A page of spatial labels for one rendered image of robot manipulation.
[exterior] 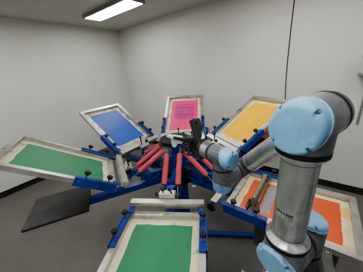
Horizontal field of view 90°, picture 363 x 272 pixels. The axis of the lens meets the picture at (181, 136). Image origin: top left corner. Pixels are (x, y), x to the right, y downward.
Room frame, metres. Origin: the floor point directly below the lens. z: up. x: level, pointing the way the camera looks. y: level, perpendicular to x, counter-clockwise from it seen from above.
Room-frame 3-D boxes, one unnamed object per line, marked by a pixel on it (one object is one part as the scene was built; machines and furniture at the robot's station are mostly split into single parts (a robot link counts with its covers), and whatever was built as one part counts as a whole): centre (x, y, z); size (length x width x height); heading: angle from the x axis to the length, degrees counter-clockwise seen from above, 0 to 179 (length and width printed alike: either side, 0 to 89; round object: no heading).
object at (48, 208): (1.47, 0.69, 0.91); 1.34 x 0.41 x 0.08; 112
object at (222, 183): (0.62, -0.16, 1.56); 0.11 x 0.08 x 0.11; 123
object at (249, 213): (1.00, -0.40, 0.97); 0.30 x 0.05 x 0.07; 52
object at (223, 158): (0.61, -0.15, 1.65); 0.11 x 0.08 x 0.09; 33
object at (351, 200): (1.07, -0.76, 0.97); 0.79 x 0.58 x 0.04; 52
